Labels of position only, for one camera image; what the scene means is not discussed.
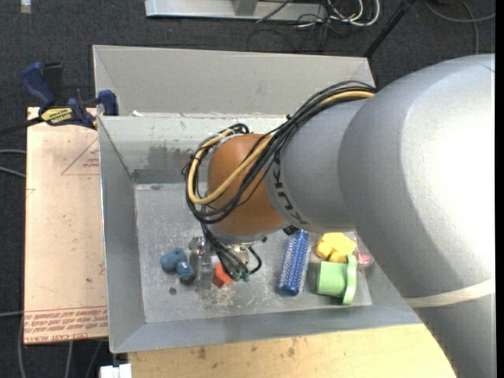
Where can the grey metal bin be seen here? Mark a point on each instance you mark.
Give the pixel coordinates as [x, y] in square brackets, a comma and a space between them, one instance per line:
[165, 219]

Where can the blue lumpy toy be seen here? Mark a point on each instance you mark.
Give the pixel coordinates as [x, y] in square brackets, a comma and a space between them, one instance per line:
[173, 260]

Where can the brown cardboard board, red print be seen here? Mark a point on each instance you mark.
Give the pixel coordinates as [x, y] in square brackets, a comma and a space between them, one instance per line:
[63, 230]

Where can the yellow plastic toy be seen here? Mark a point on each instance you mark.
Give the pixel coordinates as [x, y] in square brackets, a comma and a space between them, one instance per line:
[334, 244]

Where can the red-orange small block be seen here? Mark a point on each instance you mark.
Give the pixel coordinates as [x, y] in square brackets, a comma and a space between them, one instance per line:
[221, 277]

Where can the green plastic cup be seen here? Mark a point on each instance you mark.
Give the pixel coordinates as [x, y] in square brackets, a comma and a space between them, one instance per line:
[334, 279]

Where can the blue bristled brush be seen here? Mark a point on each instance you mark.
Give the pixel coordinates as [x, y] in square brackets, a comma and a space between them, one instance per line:
[294, 262]

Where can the clear pink round thing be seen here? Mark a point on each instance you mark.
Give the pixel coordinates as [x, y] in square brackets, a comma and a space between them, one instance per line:
[365, 259]

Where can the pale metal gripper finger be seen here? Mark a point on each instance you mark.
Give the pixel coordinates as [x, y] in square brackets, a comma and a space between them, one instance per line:
[206, 274]
[195, 250]

